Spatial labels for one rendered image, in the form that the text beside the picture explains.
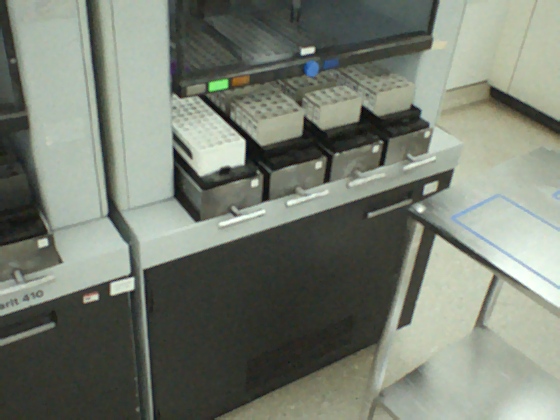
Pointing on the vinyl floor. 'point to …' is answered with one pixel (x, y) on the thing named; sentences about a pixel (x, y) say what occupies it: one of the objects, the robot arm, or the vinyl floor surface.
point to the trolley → (498, 402)
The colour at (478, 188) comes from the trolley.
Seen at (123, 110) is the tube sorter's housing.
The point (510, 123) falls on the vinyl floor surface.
